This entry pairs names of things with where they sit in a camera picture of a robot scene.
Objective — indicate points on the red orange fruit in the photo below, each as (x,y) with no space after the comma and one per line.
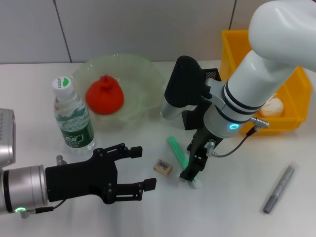
(105,96)

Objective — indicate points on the green glass fruit plate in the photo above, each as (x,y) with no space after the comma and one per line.
(138,74)

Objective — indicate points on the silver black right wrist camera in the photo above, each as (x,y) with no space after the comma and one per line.
(182,84)

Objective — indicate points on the yellow plastic bin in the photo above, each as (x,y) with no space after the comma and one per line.
(229,49)

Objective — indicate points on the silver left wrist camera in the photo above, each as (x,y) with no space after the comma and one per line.
(6,138)

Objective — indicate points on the clear green-label water bottle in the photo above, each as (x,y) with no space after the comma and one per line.
(74,123)

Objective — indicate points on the green white pen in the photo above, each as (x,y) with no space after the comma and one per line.
(176,149)

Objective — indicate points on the black mesh pen holder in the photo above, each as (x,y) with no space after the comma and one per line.
(212,74)

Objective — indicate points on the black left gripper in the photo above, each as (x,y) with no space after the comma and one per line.
(79,177)

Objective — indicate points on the grey marker pen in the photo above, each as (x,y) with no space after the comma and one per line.
(279,187)

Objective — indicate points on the white paper ball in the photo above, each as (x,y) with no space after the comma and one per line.
(274,107)

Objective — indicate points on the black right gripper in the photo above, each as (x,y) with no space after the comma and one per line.
(200,144)

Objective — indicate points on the beige eraser with barcode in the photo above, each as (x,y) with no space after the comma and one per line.
(163,167)

